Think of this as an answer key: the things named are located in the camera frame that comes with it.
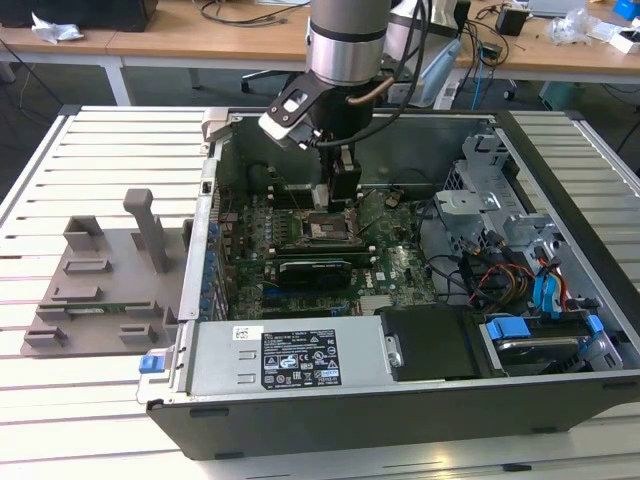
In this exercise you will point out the CPU socket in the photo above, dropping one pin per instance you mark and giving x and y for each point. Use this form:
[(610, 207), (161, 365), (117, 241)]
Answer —
[(332, 231)]

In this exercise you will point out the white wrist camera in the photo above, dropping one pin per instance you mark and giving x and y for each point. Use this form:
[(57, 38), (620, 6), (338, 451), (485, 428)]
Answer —
[(280, 132)]

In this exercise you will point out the round coin battery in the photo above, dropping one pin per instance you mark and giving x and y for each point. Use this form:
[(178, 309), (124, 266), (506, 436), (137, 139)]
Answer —
[(392, 200)]

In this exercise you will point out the grey parts rack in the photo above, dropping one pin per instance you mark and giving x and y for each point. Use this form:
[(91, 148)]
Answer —
[(120, 310)]

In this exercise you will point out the grey power supply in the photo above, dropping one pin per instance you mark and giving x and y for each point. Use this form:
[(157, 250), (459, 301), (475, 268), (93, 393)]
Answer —
[(220, 360)]

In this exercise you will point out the hard disk blue carrier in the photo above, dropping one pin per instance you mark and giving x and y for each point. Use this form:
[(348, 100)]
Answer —
[(507, 330)]

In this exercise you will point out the crumpled white paper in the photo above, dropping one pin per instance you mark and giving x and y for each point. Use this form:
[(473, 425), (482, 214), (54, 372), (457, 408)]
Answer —
[(55, 31)]

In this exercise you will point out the blue plastic latch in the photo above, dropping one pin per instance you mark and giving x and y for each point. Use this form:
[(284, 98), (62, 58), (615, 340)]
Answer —
[(150, 363)]

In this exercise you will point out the metal socket locking lever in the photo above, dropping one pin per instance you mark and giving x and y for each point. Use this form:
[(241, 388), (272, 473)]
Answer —
[(289, 192)]

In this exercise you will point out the white cardboard box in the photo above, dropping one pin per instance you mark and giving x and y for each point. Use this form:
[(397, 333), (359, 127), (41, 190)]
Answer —
[(625, 42)]

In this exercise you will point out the teal box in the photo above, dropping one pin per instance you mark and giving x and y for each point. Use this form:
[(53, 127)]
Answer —
[(562, 95)]

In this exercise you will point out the silver laptop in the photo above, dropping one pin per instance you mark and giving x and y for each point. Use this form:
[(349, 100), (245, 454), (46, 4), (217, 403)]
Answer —
[(555, 6)]

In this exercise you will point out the white power strip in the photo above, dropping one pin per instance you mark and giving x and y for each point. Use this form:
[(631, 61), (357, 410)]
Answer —
[(446, 95)]

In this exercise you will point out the black power adapter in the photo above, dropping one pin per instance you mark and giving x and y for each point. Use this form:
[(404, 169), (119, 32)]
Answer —
[(491, 51)]

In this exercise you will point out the black PC case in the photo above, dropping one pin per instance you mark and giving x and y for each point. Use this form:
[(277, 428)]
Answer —
[(350, 425)]

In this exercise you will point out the silver chipset heatsink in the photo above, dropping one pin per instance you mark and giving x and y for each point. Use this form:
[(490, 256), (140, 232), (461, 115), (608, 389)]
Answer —
[(377, 304)]

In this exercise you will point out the black plastic drive cover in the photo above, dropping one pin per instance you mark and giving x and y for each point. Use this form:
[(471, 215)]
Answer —
[(430, 345)]

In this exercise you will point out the clear plastic bags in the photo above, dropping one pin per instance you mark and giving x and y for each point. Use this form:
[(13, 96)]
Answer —
[(575, 25)]

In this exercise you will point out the green motherboard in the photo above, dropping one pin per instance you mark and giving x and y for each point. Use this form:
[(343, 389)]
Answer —
[(400, 270)]

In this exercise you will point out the wooden desk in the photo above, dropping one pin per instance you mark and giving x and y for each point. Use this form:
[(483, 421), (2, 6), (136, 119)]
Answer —
[(175, 40), (75, 47)]

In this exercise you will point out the small blue box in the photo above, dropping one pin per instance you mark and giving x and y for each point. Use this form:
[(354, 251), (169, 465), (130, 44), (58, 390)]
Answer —
[(624, 7)]

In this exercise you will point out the green loose RAM stick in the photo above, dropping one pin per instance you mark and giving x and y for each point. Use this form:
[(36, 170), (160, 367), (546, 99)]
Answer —
[(95, 310)]

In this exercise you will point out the small black box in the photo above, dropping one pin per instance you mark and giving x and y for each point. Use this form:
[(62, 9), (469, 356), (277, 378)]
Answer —
[(511, 21)]

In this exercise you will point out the blue expansion slot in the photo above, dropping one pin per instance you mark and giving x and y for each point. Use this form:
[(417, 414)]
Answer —
[(271, 290)]

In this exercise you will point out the silver metal drive cage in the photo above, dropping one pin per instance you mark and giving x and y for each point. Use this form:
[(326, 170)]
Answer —
[(467, 202)]

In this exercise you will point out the black monitor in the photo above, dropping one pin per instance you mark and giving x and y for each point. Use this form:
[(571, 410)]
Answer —
[(100, 12)]

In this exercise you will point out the black graphics card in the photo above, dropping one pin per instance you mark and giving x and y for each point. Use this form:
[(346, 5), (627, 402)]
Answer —
[(315, 275)]

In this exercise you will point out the black office chair base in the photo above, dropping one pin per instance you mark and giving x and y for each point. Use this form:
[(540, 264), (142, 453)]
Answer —
[(262, 74)]

